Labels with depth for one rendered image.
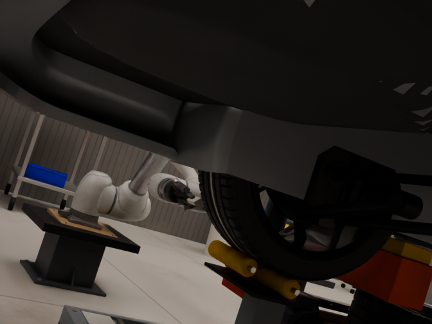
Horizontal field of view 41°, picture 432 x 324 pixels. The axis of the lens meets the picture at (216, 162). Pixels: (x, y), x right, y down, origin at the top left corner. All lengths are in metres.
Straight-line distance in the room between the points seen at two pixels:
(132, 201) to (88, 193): 0.22
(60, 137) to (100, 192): 3.17
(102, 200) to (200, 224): 3.95
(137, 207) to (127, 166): 3.36
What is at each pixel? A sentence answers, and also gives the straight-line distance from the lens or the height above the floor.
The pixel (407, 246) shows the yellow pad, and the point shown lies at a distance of 2.10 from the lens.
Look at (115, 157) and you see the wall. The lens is 6.33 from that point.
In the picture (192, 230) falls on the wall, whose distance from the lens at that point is 6.87.
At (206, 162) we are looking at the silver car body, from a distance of 1.43.
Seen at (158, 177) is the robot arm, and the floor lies 0.67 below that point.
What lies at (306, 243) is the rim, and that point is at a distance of 1.88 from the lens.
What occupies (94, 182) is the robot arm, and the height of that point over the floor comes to 0.53.
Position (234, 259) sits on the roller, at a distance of 1.77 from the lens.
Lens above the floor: 0.71
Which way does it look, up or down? 2 degrees up
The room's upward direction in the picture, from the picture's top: 18 degrees clockwise
